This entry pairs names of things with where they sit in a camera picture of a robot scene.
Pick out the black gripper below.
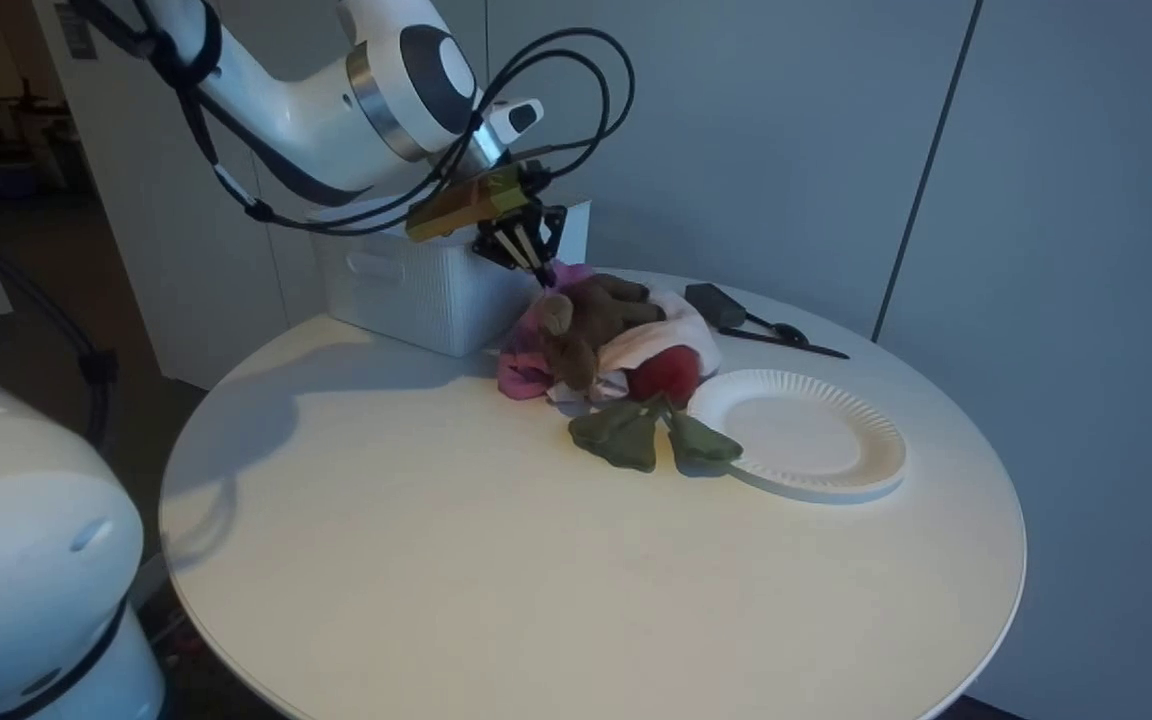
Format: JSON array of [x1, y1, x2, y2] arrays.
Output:
[[466, 197, 573, 280]]

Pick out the white paper plate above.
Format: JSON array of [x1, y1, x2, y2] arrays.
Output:
[[687, 368, 913, 507]]

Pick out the white ribbed plastic basket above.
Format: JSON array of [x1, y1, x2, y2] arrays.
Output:
[[310, 197, 594, 358]]

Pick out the black base cable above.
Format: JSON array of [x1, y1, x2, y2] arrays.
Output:
[[0, 217, 121, 453]]

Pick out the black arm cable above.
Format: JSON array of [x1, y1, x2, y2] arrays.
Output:
[[69, 0, 638, 240]]

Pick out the small wall sign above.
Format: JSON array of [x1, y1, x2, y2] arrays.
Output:
[[60, 0, 105, 65]]

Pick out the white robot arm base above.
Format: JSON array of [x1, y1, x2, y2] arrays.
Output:
[[0, 336, 166, 720]]

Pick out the beige towel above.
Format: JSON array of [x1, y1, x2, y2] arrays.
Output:
[[593, 282, 728, 403]]

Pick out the red beetroot plushy green leaves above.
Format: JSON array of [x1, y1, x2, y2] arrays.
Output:
[[563, 338, 747, 480]]

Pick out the magenta pink shirt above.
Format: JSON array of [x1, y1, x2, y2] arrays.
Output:
[[490, 323, 569, 403]]

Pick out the black handheld tool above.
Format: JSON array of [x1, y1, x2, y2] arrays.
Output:
[[678, 280, 855, 363]]

